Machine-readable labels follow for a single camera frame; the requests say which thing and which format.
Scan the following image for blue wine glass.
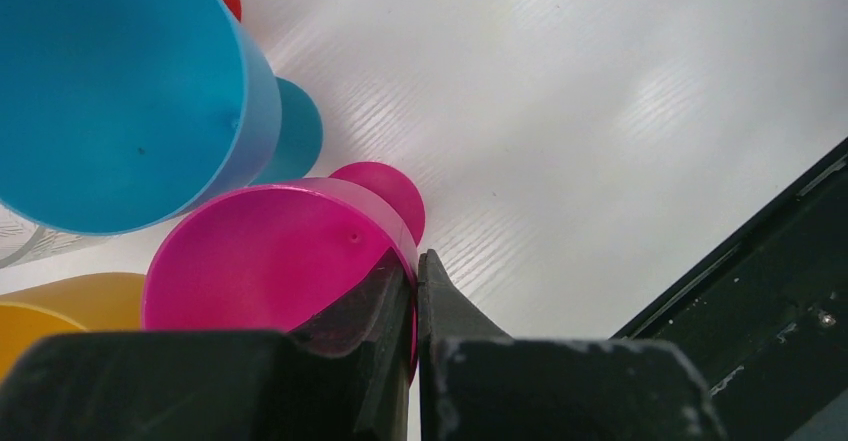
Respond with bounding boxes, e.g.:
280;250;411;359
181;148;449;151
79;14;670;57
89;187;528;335
1;0;323;235

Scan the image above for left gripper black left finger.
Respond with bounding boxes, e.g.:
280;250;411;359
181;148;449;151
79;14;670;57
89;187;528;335
1;251;414;440

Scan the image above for clear wine glass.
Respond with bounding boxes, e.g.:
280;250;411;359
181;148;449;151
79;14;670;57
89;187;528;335
1;205;111;268

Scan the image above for pink wine glass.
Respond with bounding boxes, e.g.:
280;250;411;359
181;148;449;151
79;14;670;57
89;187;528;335
141;162;426;332

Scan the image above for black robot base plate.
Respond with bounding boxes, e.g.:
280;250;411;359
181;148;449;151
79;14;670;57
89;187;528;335
619;143;847;440

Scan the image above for yellow wine glass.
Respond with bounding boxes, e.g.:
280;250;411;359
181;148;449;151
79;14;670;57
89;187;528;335
1;272;145;377

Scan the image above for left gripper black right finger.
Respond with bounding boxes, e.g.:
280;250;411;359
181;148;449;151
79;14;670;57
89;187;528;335
417;251;727;440

